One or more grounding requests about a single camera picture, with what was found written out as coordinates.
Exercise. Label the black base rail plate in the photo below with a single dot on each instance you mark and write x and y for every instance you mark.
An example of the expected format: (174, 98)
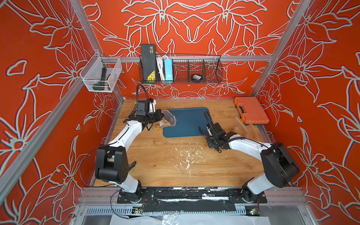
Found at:
(184, 200)

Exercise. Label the clear acrylic wall bin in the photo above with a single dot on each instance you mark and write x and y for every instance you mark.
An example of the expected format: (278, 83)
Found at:
(91, 73)

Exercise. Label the bag with yellow duck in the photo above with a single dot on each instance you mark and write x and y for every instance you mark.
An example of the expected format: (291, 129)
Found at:
(168, 120)

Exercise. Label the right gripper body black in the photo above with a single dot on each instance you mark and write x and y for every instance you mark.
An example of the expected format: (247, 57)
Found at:
(210, 134)

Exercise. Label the black box in basket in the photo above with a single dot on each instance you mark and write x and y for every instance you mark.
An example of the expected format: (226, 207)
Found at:
(149, 63)

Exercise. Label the clear bag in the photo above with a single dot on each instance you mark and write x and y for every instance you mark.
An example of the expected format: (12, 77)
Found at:
(245, 130)

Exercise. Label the black wire wall basket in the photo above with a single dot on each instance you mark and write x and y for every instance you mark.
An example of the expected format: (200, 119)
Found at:
(184, 66)

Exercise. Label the dark blue tray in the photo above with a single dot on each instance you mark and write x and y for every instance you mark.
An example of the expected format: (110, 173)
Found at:
(189, 120)

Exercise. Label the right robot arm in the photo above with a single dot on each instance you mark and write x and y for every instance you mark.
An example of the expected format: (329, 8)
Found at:
(278, 164)

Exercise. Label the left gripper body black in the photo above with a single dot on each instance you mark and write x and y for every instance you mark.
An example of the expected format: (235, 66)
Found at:
(154, 116)

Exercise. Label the orange tool case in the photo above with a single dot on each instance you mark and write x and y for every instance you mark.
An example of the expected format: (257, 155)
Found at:
(251, 111)

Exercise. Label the light blue power bank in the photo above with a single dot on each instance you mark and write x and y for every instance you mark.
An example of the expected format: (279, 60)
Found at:
(168, 63)

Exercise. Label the black metal tongs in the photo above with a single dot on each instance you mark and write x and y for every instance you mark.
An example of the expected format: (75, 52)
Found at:
(203, 133)

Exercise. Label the dark green screwdriver handle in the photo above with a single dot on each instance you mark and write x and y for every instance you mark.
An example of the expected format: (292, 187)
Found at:
(101, 84)

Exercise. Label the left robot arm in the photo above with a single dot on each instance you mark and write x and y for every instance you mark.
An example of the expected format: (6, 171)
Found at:
(112, 164)

